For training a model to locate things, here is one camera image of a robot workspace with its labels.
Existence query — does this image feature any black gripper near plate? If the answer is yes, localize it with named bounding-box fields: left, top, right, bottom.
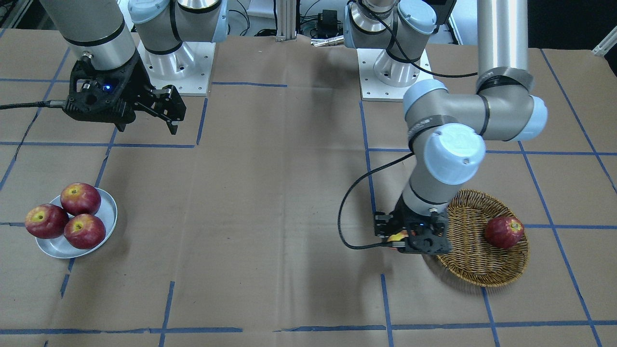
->
left=63, top=51, right=187, bottom=135

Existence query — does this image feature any black gripper near basket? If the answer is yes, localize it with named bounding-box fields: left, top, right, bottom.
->
left=375, top=198, right=453, bottom=254

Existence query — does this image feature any yellow-red apple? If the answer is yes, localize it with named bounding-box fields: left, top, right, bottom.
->
left=387, top=230, right=409, bottom=242

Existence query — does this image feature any silver robot arm near basket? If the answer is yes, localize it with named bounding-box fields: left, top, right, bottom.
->
left=337, top=0, right=548, bottom=255

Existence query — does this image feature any wicker basket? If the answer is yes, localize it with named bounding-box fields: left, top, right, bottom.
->
left=423, top=189, right=530, bottom=291

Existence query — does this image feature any dark red apple in basket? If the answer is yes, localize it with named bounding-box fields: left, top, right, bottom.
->
left=484, top=216, right=524, bottom=250

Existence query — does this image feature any red apple on plate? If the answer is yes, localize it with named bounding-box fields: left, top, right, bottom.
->
left=60, top=182, right=102, bottom=216
left=63, top=214, right=106, bottom=250
left=25, top=203, right=70, bottom=239

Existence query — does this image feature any grey blue plate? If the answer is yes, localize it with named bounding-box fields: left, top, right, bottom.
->
left=35, top=187, right=119, bottom=259

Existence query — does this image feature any brown paper table cover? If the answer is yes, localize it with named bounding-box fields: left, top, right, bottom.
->
left=1, top=37, right=616, bottom=347

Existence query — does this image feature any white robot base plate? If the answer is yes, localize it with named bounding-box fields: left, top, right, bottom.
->
left=356, top=48, right=433, bottom=102
left=137, top=42, right=216, bottom=97

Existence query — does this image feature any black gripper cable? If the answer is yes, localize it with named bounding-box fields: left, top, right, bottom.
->
left=337, top=152, right=416, bottom=250

